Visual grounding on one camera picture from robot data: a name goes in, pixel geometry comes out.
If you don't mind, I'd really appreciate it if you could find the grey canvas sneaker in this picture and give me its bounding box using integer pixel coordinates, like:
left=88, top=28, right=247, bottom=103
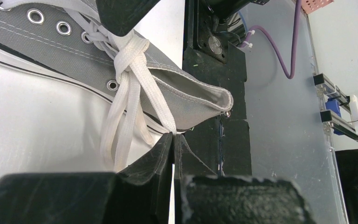
left=0, top=0, right=217, bottom=172

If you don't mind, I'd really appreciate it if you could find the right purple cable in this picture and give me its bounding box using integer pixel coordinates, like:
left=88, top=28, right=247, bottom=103
left=239, top=0, right=303, bottom=80

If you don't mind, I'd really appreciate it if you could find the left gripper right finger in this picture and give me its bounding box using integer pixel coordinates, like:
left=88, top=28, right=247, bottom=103
left=173, top=135, right=315, bottom=224

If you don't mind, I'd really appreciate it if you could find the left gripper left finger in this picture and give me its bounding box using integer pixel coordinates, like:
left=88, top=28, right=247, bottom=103
left=0, top=133, right=173, bottom=224

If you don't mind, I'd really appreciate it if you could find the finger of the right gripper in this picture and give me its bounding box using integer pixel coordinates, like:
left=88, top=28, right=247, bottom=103
left=96, top=0, right=159, bottom=37

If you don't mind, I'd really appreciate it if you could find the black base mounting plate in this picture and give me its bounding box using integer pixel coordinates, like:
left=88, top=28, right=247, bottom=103
left=182, top=0, right=252, bottom=176

